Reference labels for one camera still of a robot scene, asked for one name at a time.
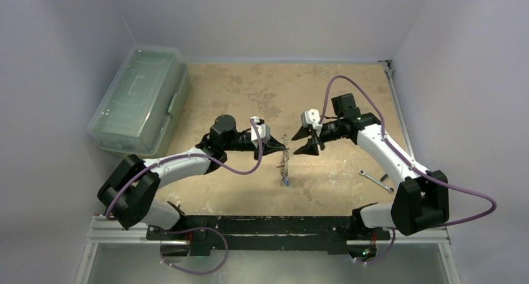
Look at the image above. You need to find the large keyring with keys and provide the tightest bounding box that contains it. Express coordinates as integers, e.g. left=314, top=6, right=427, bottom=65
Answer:
left=279, top=134, right=289, bottom=187

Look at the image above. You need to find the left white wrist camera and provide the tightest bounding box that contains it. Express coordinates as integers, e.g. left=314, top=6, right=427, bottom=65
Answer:
left=250, top=116, right=271, bottom=148

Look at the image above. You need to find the translucent green plastic storage box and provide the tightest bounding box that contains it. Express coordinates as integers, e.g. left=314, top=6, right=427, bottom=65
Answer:
left=87, top=44, right=190, bottom=158

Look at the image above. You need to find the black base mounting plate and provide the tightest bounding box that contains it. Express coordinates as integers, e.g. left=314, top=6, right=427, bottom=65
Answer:
left=146, top=215, right=391, bottom=257

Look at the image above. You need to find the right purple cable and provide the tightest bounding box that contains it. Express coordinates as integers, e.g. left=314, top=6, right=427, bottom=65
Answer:
left=318, top=75, right=498, bottom=267

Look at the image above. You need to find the silver wrench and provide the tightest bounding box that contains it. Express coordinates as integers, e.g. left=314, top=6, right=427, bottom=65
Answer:
left=359, top=170, right=395, bottom=193

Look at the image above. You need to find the purple cable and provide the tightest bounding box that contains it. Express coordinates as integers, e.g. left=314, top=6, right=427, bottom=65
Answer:
left=104, top=117, right=265, bottom=275
left=318, top=75, right=498, bottom=267

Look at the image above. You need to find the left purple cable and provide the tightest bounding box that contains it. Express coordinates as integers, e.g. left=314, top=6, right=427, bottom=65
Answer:
left=104, top=117, right=265, bottom=275

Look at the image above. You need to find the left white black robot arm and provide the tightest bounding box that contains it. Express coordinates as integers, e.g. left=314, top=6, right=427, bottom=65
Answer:
left=97, top=114, right=287, bottom=240

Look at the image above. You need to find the aluminium frame rail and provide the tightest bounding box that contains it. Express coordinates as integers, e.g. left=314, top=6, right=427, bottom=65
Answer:
left=81, top=64, right=460, bottom=283

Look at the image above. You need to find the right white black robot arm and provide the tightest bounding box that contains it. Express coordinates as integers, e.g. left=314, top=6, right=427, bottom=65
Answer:
left=293, top=94, right=449, bottom=238

